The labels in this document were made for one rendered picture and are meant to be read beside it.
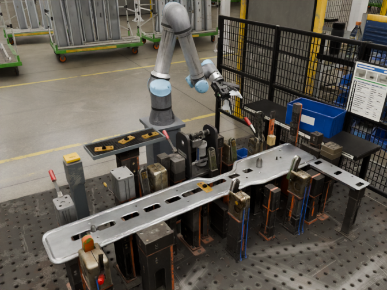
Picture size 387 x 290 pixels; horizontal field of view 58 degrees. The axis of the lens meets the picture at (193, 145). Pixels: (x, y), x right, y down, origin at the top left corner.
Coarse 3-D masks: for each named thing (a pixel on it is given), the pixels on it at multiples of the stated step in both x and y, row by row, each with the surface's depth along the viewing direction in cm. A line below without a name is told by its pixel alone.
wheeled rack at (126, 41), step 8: (48, 0) 685; (48, 16) 729; (48, 24) 785; (128, 24) 858; (128, 32) 870; (96, 40) 792; (112, 40) 786; (120, 40) 812; (128, 40) 818; (136, 40) 803; (56, 48) 727; (64, 48) 743; (80, 48) 747; (88, 48) 753; (96, 48) 761; (104, 48) 768; (112, 48) 777; (136, 48) 808; (64, 56) 747
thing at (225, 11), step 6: (222, 0) 785; (228, 0) 782; (222, 6) 791; (228, 6) 789; (222, 12) 796; (228, 12) 795; (228, 24) 808; (228, 30) 815; (228, 36) 821; (228, 42) 828; (216, 48) 843; (228, 48) 844
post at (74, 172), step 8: (64, 160) 157; (80, 160) 157; (64, 168) 158; (72, 168) 155; (80, 168) 157; (72, 176) 156; (80, 176) 159; (72, 184) 158; (80, 184) 161; (72, 192) 162; (80, 192) 162; (80, 200) 164; (80, 208) 166; (88, 208) 168; (80, 216) 168
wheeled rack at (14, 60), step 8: (0, 8) 754; (8, 16) 613; (8, 40) 786; (0, 48) 740; (8, 48) 743; (16, 48) 639; (0, 56) 681; (8, 56) 667; (16, 56) 683; (0, 64) 634; (8, 64) 640; (16, 64) 647; (16, 72) 657
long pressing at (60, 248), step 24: (288, 144) 201; (240, 168) 178; (264, 168) 178; (288, 168) 178; (168, 192) 159; (216, 192) 159; (96, 216) 144; (120, 216) 144; (144, 216) 144; (168, 216) 145; (48, 240) 132; (96, 240) 132
